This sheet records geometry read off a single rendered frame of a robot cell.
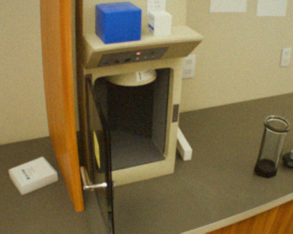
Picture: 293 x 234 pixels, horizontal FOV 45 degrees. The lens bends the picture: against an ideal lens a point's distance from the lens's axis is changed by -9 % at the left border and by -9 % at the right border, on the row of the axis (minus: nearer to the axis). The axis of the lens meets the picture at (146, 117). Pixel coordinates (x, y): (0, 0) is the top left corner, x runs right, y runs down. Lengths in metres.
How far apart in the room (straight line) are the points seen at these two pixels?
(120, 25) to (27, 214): 0.70
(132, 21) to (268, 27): 1.11
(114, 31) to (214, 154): 0.78
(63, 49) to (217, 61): 1.02
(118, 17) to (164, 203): 0.66
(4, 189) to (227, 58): 1.20
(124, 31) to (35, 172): 0.66
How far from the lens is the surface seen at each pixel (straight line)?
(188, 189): 1.39
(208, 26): 1.76
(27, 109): 1.63
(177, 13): 1.16
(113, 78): 1.22
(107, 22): 0.97
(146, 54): 1.08
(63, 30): 0.97
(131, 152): 1.42
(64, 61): 1.00
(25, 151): 1.60
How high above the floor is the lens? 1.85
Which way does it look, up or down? 31 degrees down
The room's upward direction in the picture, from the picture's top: 2 degrees clockwise
